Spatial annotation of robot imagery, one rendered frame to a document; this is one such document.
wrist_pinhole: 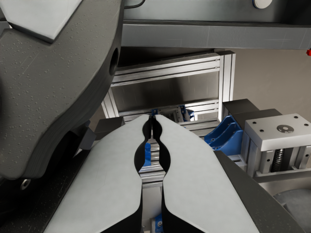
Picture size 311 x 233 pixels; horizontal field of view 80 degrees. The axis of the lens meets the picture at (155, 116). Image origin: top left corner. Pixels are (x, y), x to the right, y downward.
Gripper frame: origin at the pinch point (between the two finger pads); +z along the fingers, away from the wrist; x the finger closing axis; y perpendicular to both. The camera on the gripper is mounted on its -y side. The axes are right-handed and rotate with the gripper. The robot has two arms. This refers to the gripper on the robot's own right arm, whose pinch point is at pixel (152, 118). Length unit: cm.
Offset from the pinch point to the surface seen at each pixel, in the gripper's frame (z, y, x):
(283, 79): 123, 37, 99
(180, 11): 38.9, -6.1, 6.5
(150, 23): 27.0, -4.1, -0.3
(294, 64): 123, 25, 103
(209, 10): 39.0, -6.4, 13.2
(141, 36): 26.8, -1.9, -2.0
